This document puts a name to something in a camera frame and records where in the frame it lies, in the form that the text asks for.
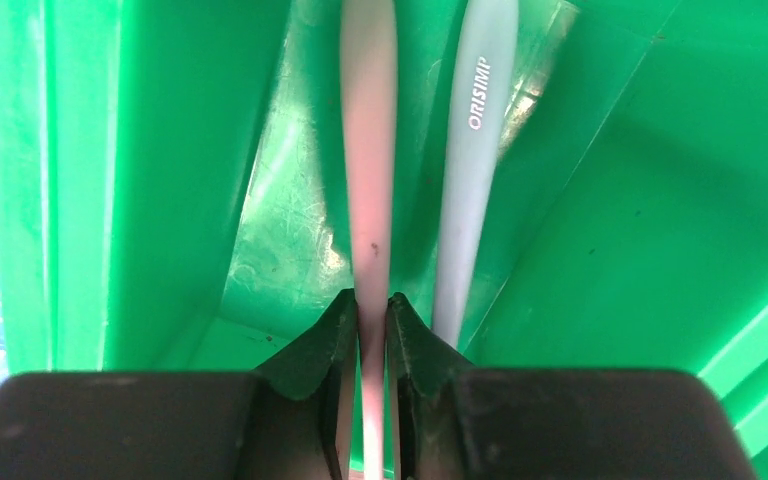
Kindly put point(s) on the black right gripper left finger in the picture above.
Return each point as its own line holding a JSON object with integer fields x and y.
{"x": 289, "y": 418}

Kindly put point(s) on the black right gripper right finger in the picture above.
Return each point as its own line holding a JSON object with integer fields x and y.
{"x": 452, "y": 419}

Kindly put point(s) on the pink toothbrush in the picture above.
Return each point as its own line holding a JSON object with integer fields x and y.
{"x": 368, "y": 90}

